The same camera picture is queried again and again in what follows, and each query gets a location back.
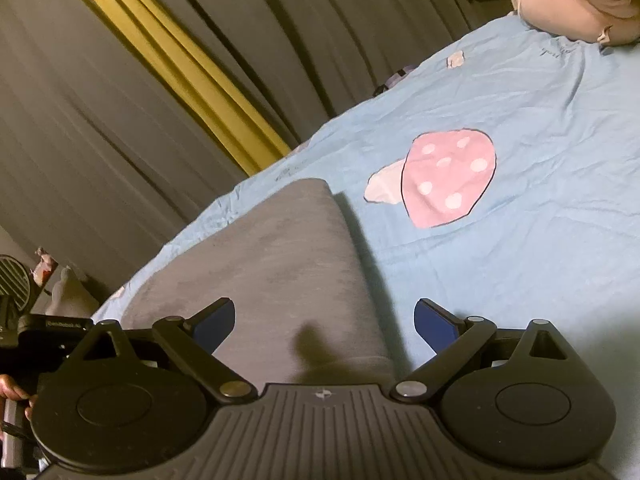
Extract round black fan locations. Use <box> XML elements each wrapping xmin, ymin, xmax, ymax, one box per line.
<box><xmin>0</xmin><ymin>255</ymin><xmax>34</xmax><ymax>313</ymax></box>

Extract left hand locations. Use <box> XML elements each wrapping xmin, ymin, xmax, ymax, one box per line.
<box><xmin>0</xmin><ymin>374</ymin><xmax>38</xmax><ymax>420</ymax></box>

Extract yellow curtain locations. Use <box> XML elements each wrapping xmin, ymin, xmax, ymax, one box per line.
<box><xmin>92</xmin><ymin>0</ymin><xmax>291</xmax><ymax>176</ymax></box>

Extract grey sweatpants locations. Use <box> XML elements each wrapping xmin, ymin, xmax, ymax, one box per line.
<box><xmin>122</xmin><ymin>179</ymin><xmax>395</xmax><ymax>388</ymax></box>

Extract light blue mushroom bedsheet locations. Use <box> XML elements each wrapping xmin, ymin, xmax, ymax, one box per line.
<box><xmin>94</xmin><ymin>12</ymin><xmax>640</xmax><ymax>391</ymax></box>

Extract grey curtain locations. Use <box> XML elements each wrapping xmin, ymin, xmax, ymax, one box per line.
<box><xmin>1</xmin><ymin>0</ymin><xmax>510</xmax><ymax>300</ymax></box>

